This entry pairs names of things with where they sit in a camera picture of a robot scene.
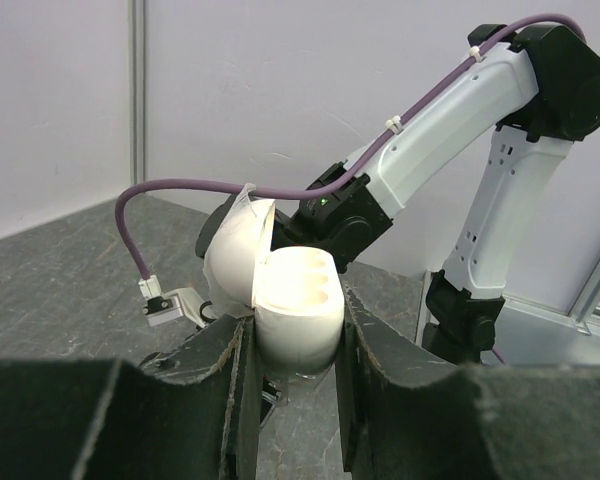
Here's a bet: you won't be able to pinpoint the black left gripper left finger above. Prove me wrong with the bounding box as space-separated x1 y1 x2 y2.
0 317 262 479

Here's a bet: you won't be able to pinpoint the white earbud charging case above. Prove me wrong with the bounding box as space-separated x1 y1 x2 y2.
203 184 345 377

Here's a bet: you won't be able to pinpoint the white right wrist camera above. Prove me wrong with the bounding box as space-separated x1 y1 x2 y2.
138 275 211 329

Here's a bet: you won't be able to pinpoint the aluminium frame rails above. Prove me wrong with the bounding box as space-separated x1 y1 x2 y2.
504 256 600 336

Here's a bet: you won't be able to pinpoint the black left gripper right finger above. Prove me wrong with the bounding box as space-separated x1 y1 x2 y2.
335 289 600 479

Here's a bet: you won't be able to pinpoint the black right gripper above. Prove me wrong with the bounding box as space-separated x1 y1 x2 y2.
261 377 289 408

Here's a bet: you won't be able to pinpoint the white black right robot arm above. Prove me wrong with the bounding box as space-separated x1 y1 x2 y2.
196 18 600 362

